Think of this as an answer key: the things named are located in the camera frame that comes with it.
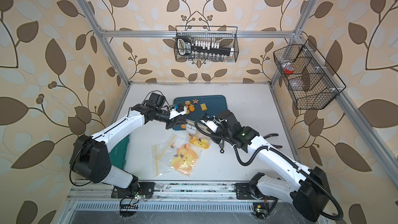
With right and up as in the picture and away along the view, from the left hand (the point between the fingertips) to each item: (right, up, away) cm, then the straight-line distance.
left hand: (183, 118), depth 80 cm
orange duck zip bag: (+1, -22, +2) cm, 22 cm away
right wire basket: (+63, +19, -5) cm, 66 cm away
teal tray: (+6, +5, +26) cm, 27 cm away
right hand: (+14, -5, -2) cm, 14 cm away
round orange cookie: (-1, +7, +28) cm, 29 cm away
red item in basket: (+56, +25, +2) cm, 61 cm away
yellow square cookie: (+11, +4, +25) cm, 27 cm away
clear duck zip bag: (+7, -13, +8) cm, 17 cm away
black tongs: (+21, -17, +9) cm, 28 cm away
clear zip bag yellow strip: (-12, -20, +7) cm, 25 cm away
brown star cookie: (+5, +8, +28) cm, 30 cm away
